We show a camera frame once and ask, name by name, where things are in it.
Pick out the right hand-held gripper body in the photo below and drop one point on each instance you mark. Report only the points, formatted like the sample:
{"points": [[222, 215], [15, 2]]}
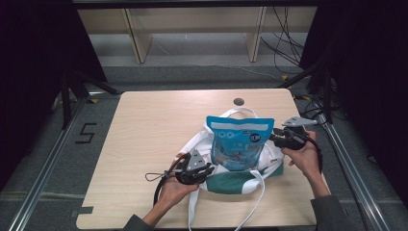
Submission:
{"points": [[295, 138]]}

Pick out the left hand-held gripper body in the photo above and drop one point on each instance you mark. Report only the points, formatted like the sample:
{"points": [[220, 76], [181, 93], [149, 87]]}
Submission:
{"points": [[192, 163]]}

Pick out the white tote bag coloured blobs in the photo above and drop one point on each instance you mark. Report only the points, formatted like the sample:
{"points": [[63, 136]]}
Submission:
{"points": [[237, 181]]}

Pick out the blue snack pouch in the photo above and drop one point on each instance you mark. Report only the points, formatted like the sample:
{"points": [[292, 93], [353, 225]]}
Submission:
{"points": [[239, 144]]}

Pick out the person's right hand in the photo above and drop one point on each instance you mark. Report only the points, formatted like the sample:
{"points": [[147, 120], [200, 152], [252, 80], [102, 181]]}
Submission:
{"points": [[306, 160]]}

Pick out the person's left hand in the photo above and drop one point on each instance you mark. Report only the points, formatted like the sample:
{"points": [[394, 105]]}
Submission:
{"points": [[174, 194]]}

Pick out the grey round table grommet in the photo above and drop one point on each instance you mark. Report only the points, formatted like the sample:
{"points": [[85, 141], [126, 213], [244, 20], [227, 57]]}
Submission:
{"points": [[239, 101]]}

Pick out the black metal stand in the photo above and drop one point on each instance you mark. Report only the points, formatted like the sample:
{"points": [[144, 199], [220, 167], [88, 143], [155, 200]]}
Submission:
{"points": [[326, 96], [69, 96]]}

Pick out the black curtain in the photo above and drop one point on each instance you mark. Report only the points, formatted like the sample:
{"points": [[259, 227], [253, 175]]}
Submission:
{"points": [[35, 64], [369, 80]]}

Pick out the grey tape strip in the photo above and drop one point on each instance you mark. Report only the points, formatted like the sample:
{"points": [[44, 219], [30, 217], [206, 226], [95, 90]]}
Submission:
{"points": [[84, 211]]}

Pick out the light wooden shelf unit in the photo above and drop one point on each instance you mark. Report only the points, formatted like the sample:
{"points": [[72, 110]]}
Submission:
{"points": [[192, 19]]}

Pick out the aluminium floor rail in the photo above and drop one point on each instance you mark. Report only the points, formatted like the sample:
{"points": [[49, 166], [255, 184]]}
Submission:
{"points": [[356, 173], [45, 170]]}

